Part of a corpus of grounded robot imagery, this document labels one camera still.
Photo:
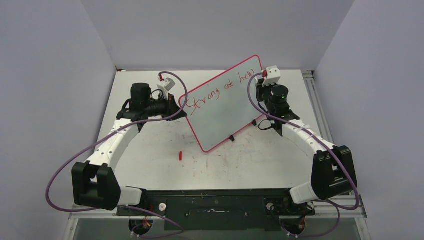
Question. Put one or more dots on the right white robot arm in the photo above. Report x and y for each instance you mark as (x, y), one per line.
(333, 172)

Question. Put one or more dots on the aluminium rail frame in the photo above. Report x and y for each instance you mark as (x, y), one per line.
(257, 159)

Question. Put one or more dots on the pink framed whiteboard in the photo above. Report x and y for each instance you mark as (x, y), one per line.
(219, 108)

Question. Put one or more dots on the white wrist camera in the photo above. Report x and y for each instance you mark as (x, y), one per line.
(271, 76)
(166, 85)

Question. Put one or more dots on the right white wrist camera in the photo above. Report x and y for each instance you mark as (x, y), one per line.
(271, 76)

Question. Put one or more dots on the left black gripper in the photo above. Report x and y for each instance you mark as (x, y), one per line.
(170, 105)

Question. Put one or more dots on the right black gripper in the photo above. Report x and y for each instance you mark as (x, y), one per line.
(260, 88)

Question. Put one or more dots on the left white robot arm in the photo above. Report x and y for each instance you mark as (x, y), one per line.
(94, 182)

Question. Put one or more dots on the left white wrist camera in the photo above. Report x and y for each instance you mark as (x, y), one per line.
(166, 85)

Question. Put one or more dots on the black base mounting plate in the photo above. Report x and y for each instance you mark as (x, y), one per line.
(221, 210)

